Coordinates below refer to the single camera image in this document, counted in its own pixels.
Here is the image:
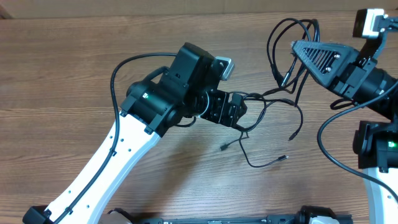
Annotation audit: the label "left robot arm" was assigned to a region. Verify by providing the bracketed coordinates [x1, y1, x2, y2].
[22, 43, 247, 223]

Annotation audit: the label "black cable bundle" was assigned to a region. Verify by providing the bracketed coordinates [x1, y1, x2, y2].
[220, 17, 321, 169]

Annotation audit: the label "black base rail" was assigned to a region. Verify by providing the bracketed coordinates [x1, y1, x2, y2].
[132, 215, 353, 224]

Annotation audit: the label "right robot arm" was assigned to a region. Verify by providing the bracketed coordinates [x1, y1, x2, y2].
[292, 38, 397, 223]

